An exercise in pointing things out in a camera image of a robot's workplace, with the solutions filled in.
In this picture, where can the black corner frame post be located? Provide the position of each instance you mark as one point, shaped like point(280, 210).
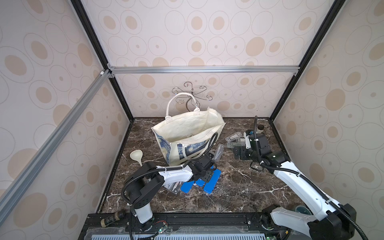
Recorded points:
point(325, 26)
point(97, 47)

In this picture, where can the clear compass case back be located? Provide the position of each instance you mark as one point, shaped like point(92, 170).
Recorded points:
point(233, 137)

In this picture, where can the silver metal hook stand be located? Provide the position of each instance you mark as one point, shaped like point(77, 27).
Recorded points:
point(199, 94)

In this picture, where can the teal ceramic cup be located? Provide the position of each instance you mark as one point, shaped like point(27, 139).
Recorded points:
point(303, 210)

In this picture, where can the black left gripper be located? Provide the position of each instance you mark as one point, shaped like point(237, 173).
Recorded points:
point(209, 172)

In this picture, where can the black corner frame post left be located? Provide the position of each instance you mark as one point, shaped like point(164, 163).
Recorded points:
point(97, 47)

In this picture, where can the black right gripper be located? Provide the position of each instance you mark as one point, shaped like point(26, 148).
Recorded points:
point(241, 151)

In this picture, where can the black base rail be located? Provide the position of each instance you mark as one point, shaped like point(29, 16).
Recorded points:
point(181, 226)

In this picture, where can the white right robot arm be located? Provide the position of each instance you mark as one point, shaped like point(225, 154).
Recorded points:
point(329, 220)

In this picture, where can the starry night canvas bag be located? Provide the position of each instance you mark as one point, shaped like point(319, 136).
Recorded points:
point(186, 136)

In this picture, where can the black corner frame post right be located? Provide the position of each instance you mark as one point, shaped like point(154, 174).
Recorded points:
point(325, 26)

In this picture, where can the diagonal aluminium rail left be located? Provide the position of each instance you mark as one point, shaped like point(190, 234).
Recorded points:
point(21, 184)

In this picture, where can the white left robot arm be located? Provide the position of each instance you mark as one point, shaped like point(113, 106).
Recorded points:
point(140, 188)

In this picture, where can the horizontal aluminium rail back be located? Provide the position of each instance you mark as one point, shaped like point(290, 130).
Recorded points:
point(205, 69)

